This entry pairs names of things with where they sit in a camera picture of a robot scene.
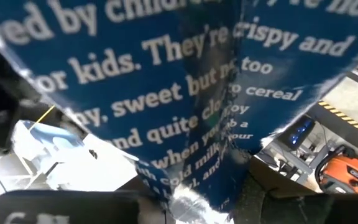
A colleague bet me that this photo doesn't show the black striped cable ramp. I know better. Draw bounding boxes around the black striped cable ramp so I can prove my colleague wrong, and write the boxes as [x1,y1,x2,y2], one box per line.
[306,100,358,161]

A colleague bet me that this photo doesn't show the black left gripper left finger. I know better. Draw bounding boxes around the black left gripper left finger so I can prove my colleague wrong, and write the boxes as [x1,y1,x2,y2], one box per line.
[0,190,142,224]

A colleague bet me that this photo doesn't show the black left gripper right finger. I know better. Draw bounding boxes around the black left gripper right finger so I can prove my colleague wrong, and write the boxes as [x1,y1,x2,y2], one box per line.
[237,174,358,224]

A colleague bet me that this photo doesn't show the blue cereal box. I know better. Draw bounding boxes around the blue cereal box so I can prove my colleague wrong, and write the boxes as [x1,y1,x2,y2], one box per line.
[0,0,358,223]

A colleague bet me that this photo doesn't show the orange shop vacuum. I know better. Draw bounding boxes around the orange shop vacuum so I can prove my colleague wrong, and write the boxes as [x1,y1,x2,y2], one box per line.
[314,144,358,194]

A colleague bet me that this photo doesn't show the black computer with blue lights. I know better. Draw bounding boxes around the black computer with blue lights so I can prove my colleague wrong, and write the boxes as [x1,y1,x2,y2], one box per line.
[277,116,316,150]

